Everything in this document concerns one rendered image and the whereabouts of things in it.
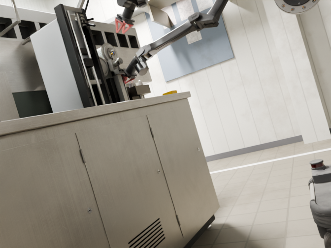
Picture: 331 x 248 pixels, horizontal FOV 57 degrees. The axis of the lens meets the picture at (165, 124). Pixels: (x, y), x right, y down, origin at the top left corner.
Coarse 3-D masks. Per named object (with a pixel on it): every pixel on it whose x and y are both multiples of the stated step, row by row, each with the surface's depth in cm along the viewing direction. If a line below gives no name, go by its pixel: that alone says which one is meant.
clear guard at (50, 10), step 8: (0, 0) 174; (8, 0) 178; (16, 0) 181; (24, 0) 185; (32, 0) 189; (40, 0) 193; (48, 0) 198; (56, 0) 202; (64, 0) 207; (72, 0) 212; (24, 8) 188; (32, 8) 192; (40, 8) 197; (48, 8) 201
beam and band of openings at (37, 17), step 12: (0, 12) 171; (12, 12) 178; (24, 12) 185; (36, 12) 192; (0, 24) 178; (24, 24) 188; (36, 24) 190; (96, 24) 237; (108, 24) 250; (12, 36) 178; (24, 36) 189; (96, 36) 244; (108, 36) 257; (120, 36) 268; (132, 36) 279; (120, 48) 256; (132, 48) 271
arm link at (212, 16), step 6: (216, 0) 168; (222, 0) 166; (228, 0) 169; (216, 6) 167; (222, 6) 167; (210, 12) 167; (216, 12) 166; (204, 18) 167; (210, 18) 165; (216, 18) 167; (198, 24) 172; (204, 24) 171; (210, 24) 169; (216, 24) 169
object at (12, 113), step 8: (0, 72) 134; (0, 80) 133; (0, 88) 132; (8, 88) 135; (0, 96) 131; (8, 96) 134; (0, 104) 130; (8, 104) 133; (0, 112) 130; (8, 112) 132; (16, 112) 135; (0, 120) 129
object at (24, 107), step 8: (16, 96) 167; (24, 96) 171; (32, 96) 175; (40, 96) 180; (16, 104) 166; (24, 104) 170; (32, 104) 174; (40, 104) 178; (48, 104) 183; (24, 112) 169; (32, 112) 173; (40, 112) 177; (48, 112) 182
